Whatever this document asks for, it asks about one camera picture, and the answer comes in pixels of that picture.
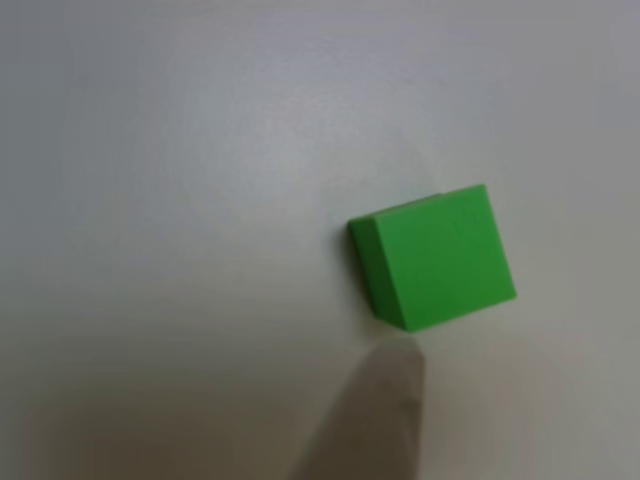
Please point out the green cube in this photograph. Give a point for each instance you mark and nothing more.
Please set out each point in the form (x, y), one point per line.
(440, 260)

